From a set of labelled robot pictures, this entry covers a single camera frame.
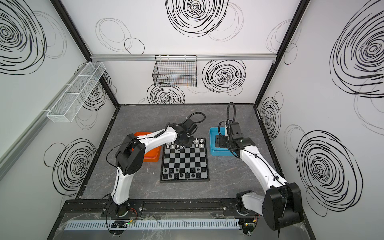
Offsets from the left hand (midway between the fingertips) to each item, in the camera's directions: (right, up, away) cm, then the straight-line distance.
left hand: (191, 143), depth 94 cm
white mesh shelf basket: (-61, +21, -21) cm, 68 cm away
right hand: (+18, +3, -9) cm, 20 cm away
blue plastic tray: (+16, -5, -1) cm, 17 cm away
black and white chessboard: (-4, -11, -7) cm, 14 cm away
